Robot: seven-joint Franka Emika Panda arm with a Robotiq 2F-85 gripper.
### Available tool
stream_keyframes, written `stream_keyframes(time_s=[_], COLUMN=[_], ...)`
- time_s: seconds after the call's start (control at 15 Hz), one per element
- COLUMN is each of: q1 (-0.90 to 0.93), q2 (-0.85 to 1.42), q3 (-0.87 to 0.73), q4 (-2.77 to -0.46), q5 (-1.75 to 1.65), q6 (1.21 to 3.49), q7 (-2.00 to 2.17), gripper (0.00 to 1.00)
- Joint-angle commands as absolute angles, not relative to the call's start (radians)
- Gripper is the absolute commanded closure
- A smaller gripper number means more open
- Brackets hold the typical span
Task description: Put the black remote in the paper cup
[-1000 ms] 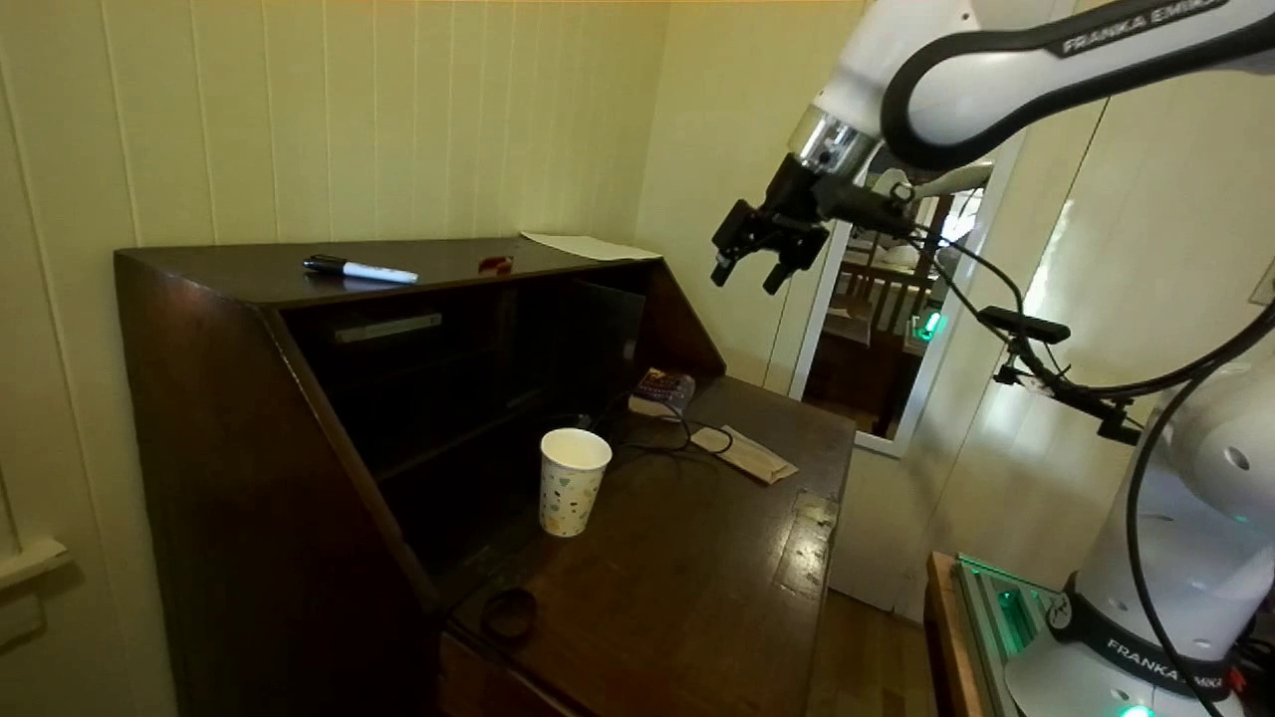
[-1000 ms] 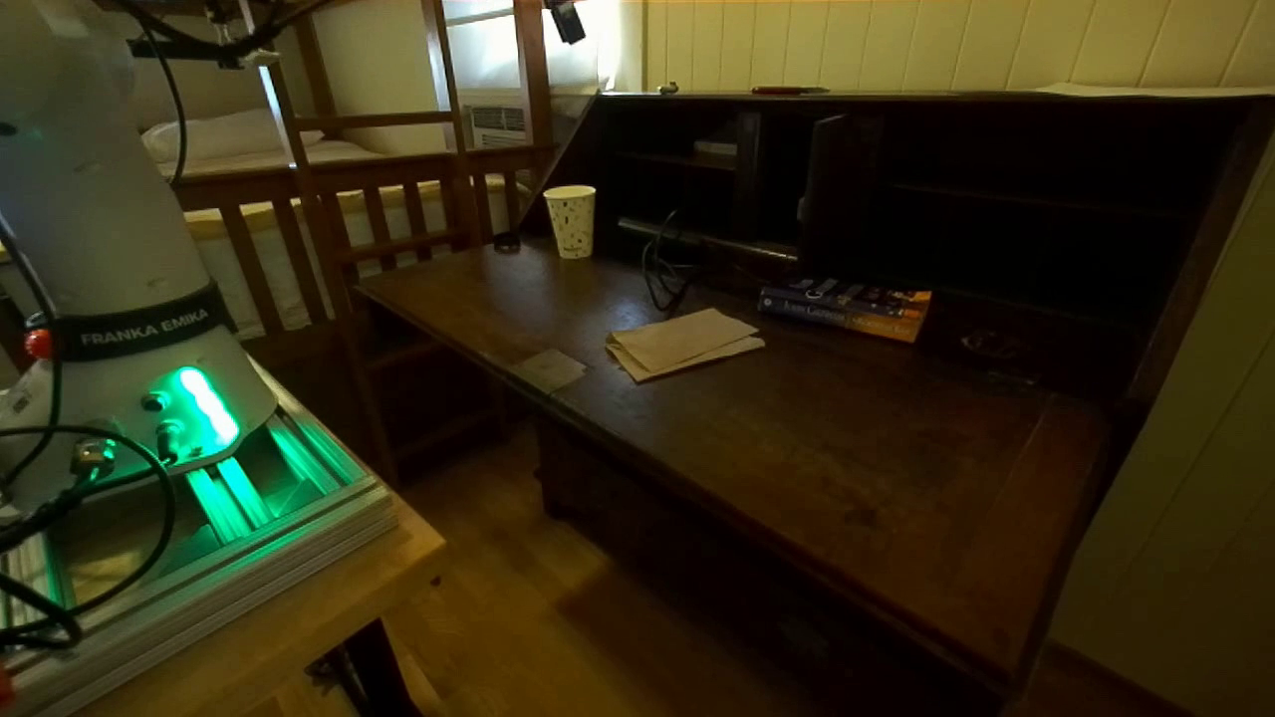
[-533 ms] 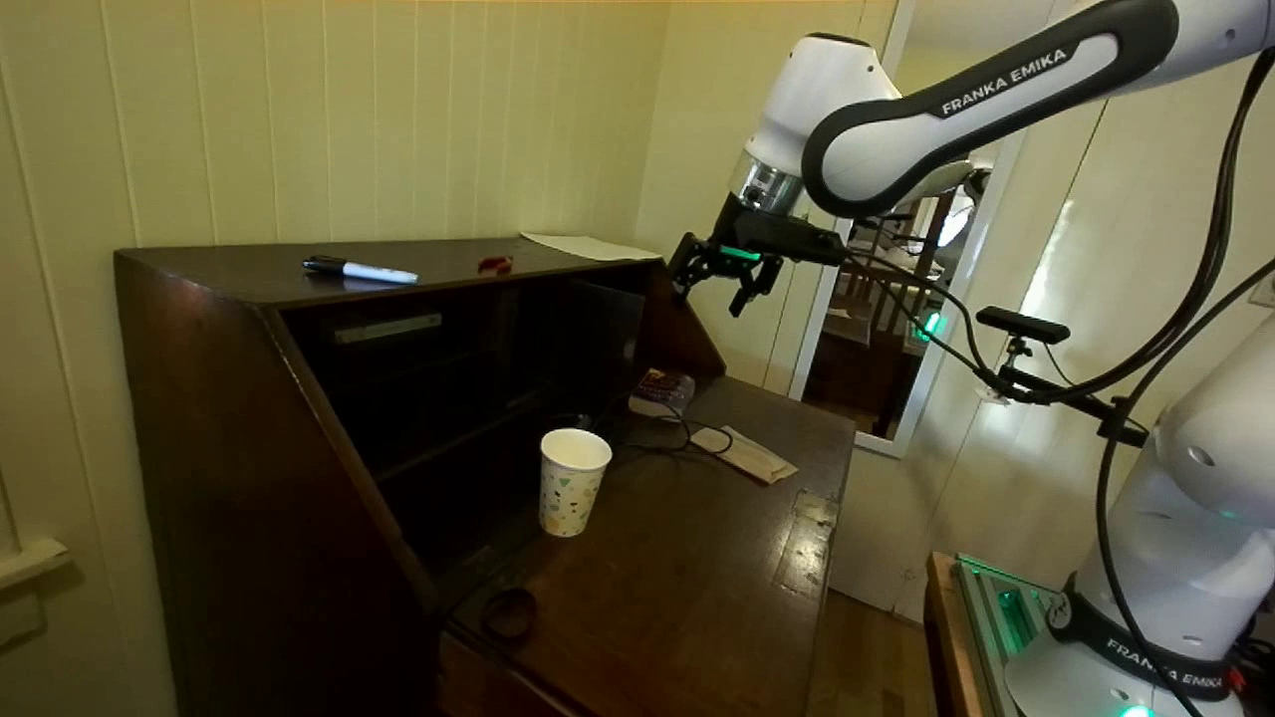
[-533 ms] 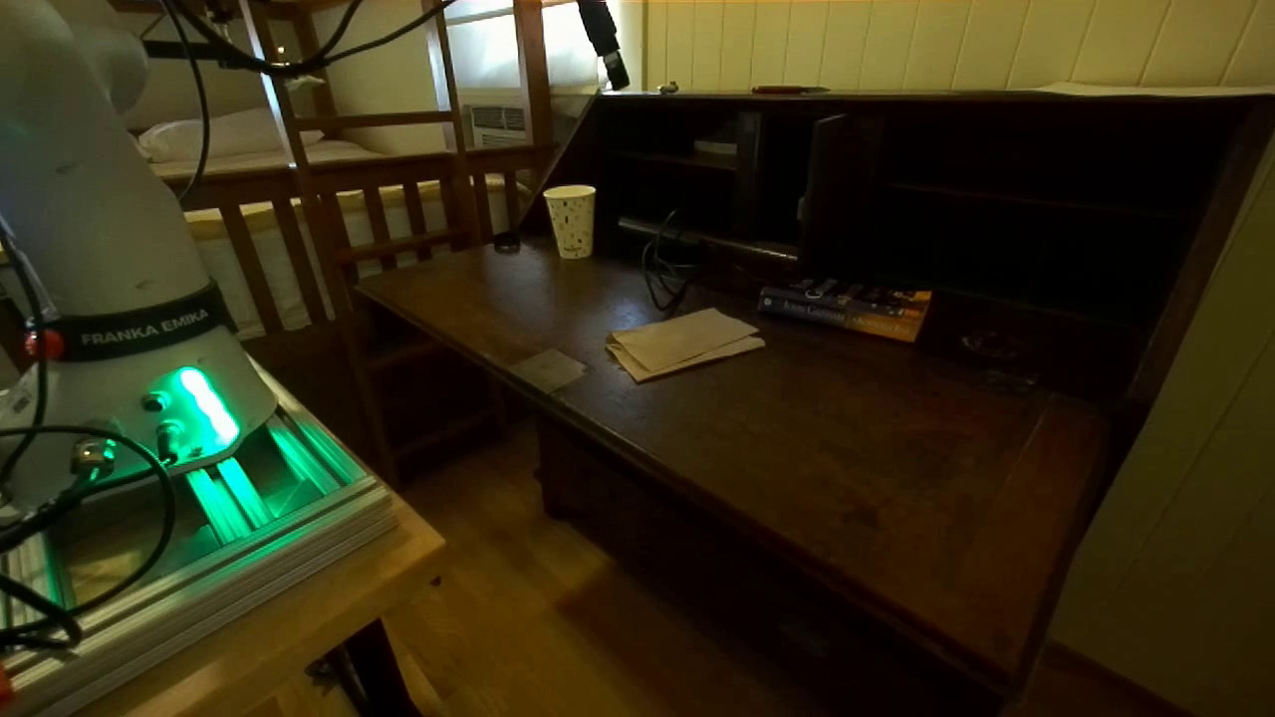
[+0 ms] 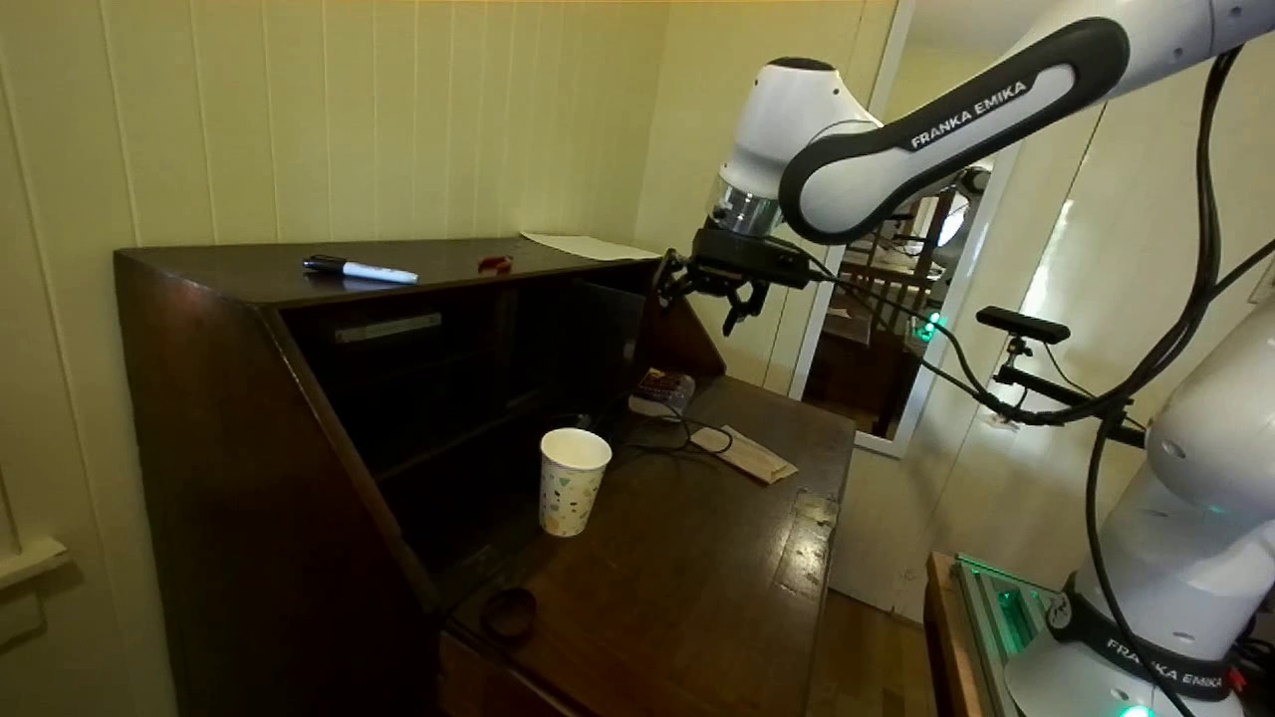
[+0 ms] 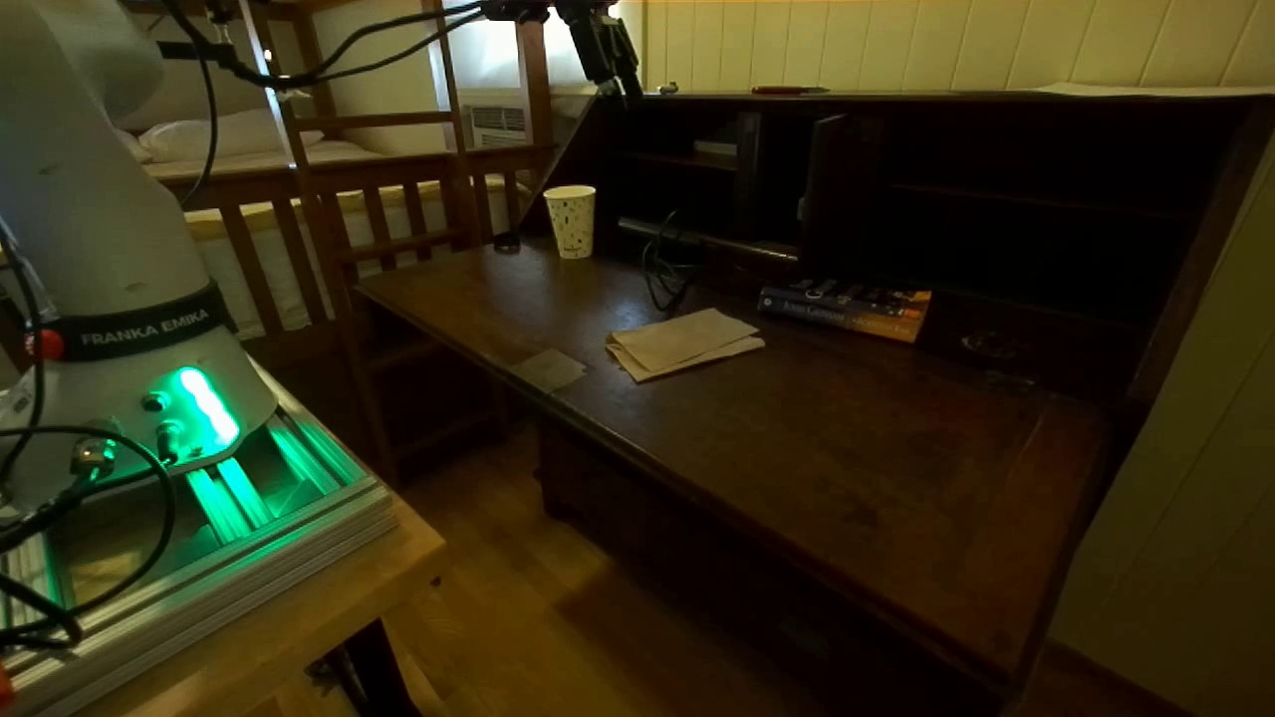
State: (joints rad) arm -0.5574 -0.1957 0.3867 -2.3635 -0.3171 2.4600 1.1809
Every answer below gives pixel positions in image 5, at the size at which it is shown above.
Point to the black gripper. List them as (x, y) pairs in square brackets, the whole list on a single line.
[(750, 255)]

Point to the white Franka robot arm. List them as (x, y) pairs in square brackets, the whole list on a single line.
[(931, 134)]

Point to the white dotted paper cup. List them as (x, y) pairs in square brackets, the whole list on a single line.
[(574, 483)]

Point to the white door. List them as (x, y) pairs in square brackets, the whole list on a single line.
[(784, 341)]

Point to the small square coaster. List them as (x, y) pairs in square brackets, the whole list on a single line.
[(712, 439)]

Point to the dark wooden chair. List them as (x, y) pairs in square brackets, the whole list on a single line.
[(882, 284)]

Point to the tan notepad stack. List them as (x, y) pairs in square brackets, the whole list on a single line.
[(757, 454)]

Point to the white paper sheet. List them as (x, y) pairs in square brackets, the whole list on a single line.
[(592, 245)]

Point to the small red object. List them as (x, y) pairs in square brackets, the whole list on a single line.
[(497, 268)]

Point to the dark wooden secretary desk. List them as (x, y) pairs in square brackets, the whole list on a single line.
[(664, 584)]

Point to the black and white marker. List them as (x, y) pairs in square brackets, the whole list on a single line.
[(359, 273)]

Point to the round black disc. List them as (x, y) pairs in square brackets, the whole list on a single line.
[(507, 615)]

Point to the light wooden robot table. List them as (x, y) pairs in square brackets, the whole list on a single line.
[(950, 650)]

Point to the black external camera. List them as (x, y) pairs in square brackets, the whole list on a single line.
[(1021, 324)]

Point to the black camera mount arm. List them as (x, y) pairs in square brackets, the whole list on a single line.
[(1048, 389)]

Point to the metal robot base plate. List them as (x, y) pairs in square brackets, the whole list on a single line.
[(1001, 619)]

